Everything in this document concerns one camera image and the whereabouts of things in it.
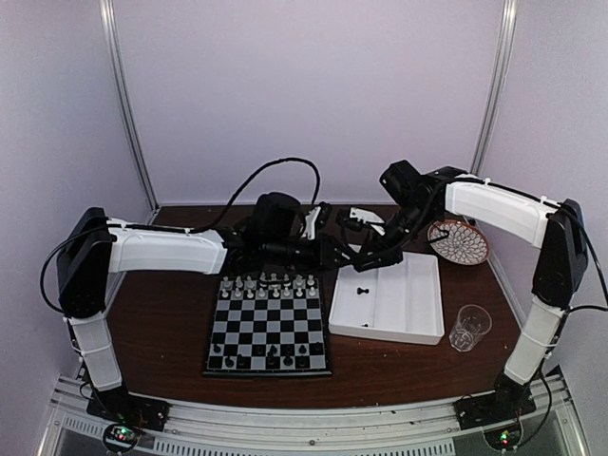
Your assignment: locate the black chess pawn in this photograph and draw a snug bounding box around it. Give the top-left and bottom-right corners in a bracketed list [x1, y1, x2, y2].
[311, 342, 323, 354]

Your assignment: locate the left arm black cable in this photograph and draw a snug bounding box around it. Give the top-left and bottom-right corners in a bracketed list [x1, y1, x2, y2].
[180, 158, 322, 234]

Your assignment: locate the front aluminium rail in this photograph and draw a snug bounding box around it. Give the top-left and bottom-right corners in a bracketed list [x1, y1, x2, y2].
[33, 374, 590, 455]

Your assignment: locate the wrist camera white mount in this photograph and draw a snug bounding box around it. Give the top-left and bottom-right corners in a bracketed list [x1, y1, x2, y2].
[301, 202, 332, 240]
[335, 206, 386, 237]

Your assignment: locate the right aluminium frame post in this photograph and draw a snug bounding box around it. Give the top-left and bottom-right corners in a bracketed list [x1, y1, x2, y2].
[470, 0, 519, 175]

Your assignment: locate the clear drinking glass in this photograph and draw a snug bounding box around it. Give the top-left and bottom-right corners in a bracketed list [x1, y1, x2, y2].
[448, 304, 493, 352]

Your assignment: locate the left aluminium frame post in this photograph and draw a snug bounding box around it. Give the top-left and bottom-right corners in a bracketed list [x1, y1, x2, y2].
[99, 0, 160, 212]

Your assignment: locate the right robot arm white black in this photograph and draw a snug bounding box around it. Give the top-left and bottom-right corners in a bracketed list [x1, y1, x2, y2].
[353, 160, 590, 420]

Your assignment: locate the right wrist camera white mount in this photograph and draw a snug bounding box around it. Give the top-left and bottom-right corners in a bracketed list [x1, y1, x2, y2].
[335, 206, 386, 237]

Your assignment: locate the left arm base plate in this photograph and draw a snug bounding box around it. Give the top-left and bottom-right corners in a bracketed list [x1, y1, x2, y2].
[86, 395, 170, 431]

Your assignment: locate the black white chess board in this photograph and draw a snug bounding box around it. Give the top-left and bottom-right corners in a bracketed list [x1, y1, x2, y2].
[202, 275, 332, 378]

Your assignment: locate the white plastic compartment tray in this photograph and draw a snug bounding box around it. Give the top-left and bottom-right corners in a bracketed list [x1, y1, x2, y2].
[329, 252, 445, 346]

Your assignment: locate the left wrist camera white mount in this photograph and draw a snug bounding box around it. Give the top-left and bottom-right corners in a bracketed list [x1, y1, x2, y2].
[301, 202, 332, 240]

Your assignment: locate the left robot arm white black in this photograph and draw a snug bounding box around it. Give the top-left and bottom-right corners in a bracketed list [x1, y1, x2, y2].
[46, 192, 353, 422]

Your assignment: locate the white chess pieces row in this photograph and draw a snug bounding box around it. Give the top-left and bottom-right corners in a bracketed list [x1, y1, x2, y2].
[218, 273, 321, 300]

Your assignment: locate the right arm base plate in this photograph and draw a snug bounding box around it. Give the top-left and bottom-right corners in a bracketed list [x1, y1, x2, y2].
[453, 392, 537, 430]

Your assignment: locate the patterned ceramic plate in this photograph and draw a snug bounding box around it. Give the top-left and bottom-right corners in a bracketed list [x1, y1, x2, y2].
[427, 219, 490, 266]

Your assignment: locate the aluminium frame post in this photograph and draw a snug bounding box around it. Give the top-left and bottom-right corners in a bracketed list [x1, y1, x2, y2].
[470, 0, 519, 175]
[99, 0, 160, 212]

